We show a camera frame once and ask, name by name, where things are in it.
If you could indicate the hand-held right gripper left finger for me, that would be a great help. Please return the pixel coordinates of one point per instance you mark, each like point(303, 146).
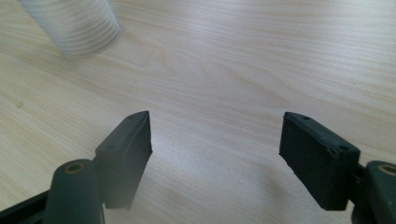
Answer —
point(124, 161)

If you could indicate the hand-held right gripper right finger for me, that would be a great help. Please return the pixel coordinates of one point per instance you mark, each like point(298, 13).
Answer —
point(317, 158)

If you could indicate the stack of clear plastic cups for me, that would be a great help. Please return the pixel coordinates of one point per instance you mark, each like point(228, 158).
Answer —
point(74, 25)

